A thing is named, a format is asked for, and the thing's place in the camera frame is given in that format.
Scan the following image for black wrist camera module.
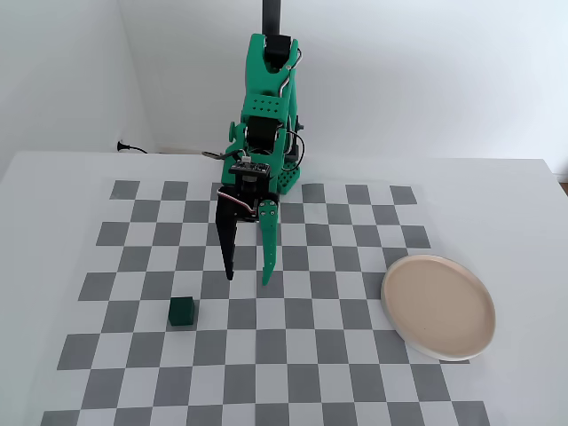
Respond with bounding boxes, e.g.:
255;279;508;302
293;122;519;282
228;160;272;192

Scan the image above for black vertical pole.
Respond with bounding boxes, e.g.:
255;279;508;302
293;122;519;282
261;0;284;37

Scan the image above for green perforated robot base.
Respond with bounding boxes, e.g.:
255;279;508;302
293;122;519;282
277;159;304;196

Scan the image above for black motor cable loop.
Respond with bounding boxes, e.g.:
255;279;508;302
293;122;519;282
288;130;308;164

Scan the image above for dark green cube dice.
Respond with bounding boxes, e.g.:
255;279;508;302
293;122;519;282
168;296;197;329

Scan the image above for black power cable with plug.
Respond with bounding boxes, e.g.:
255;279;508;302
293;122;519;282
116;140;150;155

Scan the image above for grey white checkerboard mat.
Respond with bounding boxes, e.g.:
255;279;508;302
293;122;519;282
42;179;492;426

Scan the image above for beige round plate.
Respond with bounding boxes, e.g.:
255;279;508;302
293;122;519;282
380;254;497;362

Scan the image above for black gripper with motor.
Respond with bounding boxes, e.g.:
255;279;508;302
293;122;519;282
215;174;281;288

